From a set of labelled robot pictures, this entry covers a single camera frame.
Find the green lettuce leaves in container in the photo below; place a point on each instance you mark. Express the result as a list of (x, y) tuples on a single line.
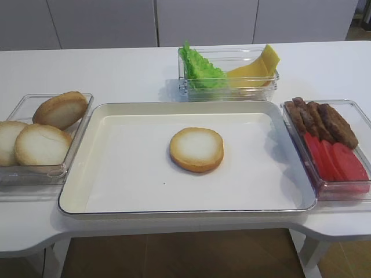
[(199, 71)]

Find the clear lettuce cheese container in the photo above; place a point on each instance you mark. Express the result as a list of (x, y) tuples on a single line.
[(255, 87)]

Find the yellow cheese slices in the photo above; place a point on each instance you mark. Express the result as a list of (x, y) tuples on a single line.
[(255, 72)]

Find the bottom bun on tray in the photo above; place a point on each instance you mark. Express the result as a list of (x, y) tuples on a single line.
[(197, 149)]

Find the white metal baking tray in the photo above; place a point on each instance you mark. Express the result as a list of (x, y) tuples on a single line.
[(123, 164)]

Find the brown meat patty back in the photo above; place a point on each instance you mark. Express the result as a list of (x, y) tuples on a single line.
[(296, 117)]

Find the brown meat patty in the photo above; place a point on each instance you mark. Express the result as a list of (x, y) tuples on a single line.
[(323, 133), (307, 118), (296, 117), (337, 126)]

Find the tilted bun back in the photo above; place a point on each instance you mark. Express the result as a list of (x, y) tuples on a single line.
[(61, 111)]

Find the red tomato slice back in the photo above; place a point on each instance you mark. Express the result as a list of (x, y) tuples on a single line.
[(313, 147)]

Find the red tomato slice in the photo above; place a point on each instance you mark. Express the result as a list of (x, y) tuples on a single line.
[(313, 147), (350, 168), (332, 172)]

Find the clear bun container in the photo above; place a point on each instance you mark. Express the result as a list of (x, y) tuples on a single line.
[(38, 175)]

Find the bun front middle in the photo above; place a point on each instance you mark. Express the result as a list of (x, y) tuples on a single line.
[(41, 145)]

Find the clear meat tomato container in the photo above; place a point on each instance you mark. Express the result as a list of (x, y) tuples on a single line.
[(360, 124)]

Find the brown meat patty front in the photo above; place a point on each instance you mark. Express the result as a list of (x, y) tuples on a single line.
[(337, 126)]

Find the red tomato slice front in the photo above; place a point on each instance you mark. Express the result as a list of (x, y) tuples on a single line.
[(350, 168)]

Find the bun far left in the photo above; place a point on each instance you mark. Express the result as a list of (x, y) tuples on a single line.
[(9, 132)]

